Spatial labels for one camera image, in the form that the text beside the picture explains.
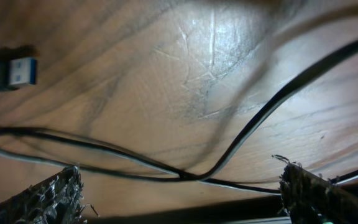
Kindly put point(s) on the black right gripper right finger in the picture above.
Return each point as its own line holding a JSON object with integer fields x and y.
{"x": 308, "y": 198}

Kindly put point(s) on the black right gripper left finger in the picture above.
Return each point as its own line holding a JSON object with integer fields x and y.
{"x": 55, "y": 200}

